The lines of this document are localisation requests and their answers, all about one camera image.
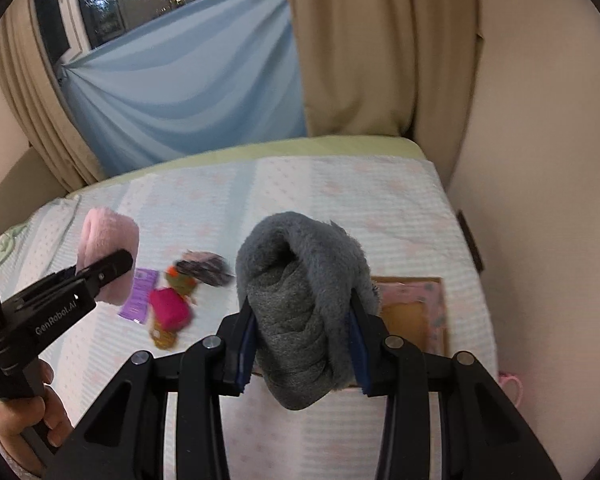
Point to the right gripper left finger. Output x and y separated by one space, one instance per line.
217 365

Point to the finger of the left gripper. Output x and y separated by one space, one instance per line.
109 276

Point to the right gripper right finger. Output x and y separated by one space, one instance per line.
391 366

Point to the pink fuzzy cloth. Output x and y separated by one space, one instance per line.
104 232

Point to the purple plastic packet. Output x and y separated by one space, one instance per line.
135 308

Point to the brown knitted toy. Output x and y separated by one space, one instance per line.
162 339

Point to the magenta soft pouch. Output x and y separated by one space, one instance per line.
171 310

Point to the black pink patterned cloth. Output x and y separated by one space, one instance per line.
207 267

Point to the grey fuzzy cloth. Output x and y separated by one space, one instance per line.
293 239

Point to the green orange plush toy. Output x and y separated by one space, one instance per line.
183 284

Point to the person's left hand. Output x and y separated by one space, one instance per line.
17 415

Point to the cardboard box with pink lining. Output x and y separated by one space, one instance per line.
415 309

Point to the blue white patterned bedspread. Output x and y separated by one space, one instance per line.
394 207

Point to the beige headboard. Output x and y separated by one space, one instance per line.
29 185

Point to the pink plastic object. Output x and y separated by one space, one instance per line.
512 386

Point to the beige left curtain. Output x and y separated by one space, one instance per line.
33 95

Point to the beige curtain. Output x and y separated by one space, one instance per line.
33 95
389 68

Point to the green mattress sheet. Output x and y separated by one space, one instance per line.
318 146

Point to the light blue hanging sheet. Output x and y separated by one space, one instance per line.
211 75

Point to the beige right curtain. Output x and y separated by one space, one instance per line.
389 68

